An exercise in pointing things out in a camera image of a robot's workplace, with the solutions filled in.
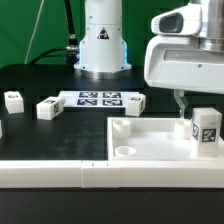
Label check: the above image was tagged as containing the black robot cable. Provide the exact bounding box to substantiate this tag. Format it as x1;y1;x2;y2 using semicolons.
27;0;80;65

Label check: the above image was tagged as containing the white square tabletop with sockets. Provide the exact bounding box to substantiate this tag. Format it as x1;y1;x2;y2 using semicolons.
107;117;224;161

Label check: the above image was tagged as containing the white fiducial marker sheet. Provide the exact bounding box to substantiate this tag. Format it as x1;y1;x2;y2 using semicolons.
59;91;138;108

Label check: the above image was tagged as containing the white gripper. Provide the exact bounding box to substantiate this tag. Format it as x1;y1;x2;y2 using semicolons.
144;36;224;119

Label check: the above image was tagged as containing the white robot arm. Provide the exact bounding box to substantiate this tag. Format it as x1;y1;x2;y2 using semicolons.
74;0;224;108

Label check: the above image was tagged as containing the white L-shaped obstacle fence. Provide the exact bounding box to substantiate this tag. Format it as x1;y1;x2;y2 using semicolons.
0;160;224;188

